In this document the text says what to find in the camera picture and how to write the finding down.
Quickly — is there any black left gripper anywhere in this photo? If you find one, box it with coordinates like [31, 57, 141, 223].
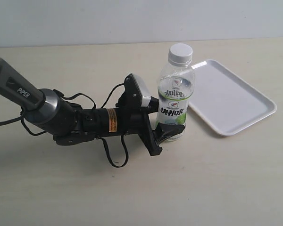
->
[116, 92, 185, 156]

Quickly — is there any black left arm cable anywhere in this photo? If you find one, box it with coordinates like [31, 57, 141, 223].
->
[0, 83, 130, 168]

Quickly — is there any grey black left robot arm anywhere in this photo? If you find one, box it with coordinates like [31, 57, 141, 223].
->
[0, 58, 184, 156]

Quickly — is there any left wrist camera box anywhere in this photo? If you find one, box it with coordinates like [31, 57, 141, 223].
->
[124, 73, 151, 109]

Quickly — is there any white plastic tray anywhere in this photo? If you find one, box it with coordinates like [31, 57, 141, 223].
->
[189, 59, 277, 137]

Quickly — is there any clear plastic water bottle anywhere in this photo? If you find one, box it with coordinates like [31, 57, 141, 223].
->
[155, 58, 196, 143]

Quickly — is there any white bottle cap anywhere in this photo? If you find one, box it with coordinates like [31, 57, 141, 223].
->
[168, 43, 193, 64]

